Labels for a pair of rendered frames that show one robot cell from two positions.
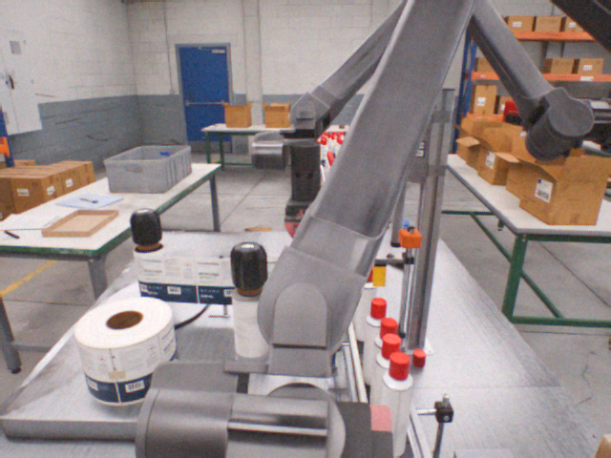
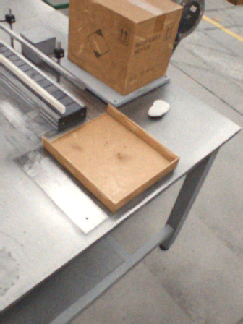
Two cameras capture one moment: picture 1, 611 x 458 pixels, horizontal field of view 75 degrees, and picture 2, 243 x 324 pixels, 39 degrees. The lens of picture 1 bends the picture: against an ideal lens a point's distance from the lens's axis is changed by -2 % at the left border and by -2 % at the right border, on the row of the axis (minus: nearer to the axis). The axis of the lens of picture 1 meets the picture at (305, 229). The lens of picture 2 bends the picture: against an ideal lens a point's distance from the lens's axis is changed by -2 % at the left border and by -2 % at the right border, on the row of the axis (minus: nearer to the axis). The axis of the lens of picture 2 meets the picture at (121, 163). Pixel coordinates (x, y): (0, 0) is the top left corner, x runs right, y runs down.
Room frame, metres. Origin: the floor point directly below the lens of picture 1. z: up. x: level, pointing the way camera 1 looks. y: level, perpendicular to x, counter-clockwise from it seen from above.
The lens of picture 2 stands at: (-0.55, 0.38, 1.55)
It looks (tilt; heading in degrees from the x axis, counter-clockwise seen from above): 47 degrees down; 307
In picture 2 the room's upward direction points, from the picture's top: 11 degrees clockwise
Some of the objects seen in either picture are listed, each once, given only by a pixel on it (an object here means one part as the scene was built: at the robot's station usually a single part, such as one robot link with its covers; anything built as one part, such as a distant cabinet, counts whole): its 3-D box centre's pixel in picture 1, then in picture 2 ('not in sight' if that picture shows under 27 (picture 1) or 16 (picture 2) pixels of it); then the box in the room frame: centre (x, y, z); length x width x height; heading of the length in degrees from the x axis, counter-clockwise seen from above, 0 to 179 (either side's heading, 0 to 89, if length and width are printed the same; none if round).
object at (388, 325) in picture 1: (385, 364); not in sight; (0.67, -0.16, 0.98); 0.05 x 0.05 x 0.20
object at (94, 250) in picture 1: (134, 246); not in sight; (2.66, 1.21, 0.40); 1.90 x 0.75 x 0.80; 174
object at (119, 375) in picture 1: (129, 347); not in sight; (0.76, 0.40, 0.95); 0.20 x 0.20 x 0.14
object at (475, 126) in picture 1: (476, 139); not in sight; (3.94, -1.64, 0.97); 0.45 x 0.40 x 0.37; 86
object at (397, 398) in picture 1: (394, 405); not in sight; (0.56, -0.16, 0.98); 0.05 x 0.05 x 0.20
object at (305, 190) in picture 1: (305, 188); not in sight; (0.77, 0.00, 1.32); 0.10 x 0.07 x 0.07; 174
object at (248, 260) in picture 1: (251, 304); not in sight; (0.82, 0.13, 1.03); 0.09 x 0.09 x 0.30
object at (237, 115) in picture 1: (238, 114); not in sight; (6.62, 1.06, 0.97); 0.47 x 0.41 x 0.37; 170
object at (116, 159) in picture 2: not in sight; (111, 151); (-0.10, -0.16, 0.85); 0.30 x 0.26 x 0.04; 0
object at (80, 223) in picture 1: (82, 222); not in sight; (1.99, 1.16, 0.82); 0.34 x 0.24 x 0.03; 0
